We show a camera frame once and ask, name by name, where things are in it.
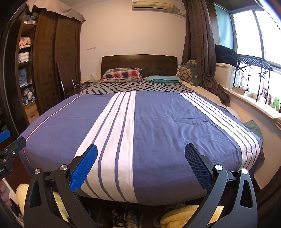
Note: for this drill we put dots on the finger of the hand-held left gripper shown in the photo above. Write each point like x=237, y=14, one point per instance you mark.
x=4, y=134
x=15, y=144

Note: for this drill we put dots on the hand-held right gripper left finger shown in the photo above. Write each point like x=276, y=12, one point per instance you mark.
x=84, y=168

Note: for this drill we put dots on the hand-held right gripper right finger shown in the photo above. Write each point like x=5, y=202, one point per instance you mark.
x=198, y=168

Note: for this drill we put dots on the person's left hand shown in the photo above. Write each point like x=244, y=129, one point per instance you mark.
x=4, y=193

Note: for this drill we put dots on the yellow fluffy cloth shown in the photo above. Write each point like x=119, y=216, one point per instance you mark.
x=22, y=195
x=180, y=217

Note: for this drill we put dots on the patterned folded clothes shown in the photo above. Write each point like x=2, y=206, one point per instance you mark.
x=28, y=94

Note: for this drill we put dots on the blue white striped bedspread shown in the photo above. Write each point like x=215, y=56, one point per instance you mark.
x=164, y=131

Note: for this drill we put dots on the light blue folded clothes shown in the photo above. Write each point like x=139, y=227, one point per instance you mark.
x=23, y=76

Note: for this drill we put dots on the printed package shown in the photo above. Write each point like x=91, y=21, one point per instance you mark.
x=127, y=217

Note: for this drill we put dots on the green cloth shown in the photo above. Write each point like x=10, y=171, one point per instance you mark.
x=252, y=129

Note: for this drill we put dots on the cream bed sheet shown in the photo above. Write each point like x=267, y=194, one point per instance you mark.
x=210, y=96

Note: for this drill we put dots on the striped folded clothes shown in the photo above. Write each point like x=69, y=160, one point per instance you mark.
x=23, y=57

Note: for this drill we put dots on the dark wooden wardrobe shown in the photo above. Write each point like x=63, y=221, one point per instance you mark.
x=46, y=54

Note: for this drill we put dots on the grey zebra-patterned sheet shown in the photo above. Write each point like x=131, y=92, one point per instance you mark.
x=131, y=86

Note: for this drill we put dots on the pink folded clothes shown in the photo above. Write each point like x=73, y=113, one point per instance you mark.
x=24, y=42

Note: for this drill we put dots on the teal pillow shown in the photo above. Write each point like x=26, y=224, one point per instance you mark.
x=162, y=79

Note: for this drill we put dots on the brown patterned backpack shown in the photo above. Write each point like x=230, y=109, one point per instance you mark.
x=186, y=72

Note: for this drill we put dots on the white storage box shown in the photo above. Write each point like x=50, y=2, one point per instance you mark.
x=224, y=74

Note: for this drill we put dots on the small toy figure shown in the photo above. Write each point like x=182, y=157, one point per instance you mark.
x=270, y=100

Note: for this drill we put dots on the purple monkey toy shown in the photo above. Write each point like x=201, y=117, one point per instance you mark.
x=264, y=92

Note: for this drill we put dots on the green frog toy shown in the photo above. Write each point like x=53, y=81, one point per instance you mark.
x=276, y=104

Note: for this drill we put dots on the plaid pillow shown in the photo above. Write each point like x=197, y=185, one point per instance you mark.
x=123, y=73

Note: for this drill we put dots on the black jacket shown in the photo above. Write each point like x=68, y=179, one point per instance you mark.
x=225, y=54

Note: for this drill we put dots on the dark wooden headboard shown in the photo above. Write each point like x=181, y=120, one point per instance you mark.
x=136, y=61

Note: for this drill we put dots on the black metal rack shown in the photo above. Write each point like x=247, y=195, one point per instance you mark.
x=252, y=59

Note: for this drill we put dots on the grey cloth on wardrobe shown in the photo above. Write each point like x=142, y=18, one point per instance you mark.
x=61, y=12

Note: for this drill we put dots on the brown curtain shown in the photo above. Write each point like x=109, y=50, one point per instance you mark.
x=197, y=32

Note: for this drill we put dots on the teal roller blind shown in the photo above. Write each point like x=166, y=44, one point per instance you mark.
x=222, y=26

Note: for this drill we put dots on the window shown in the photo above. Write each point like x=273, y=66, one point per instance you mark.
x=248, y=32

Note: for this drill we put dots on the white air conditioner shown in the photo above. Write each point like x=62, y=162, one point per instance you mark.
x=151, y=4

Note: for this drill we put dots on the metal frame chair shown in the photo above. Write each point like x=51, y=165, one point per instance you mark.
x=61, y=83

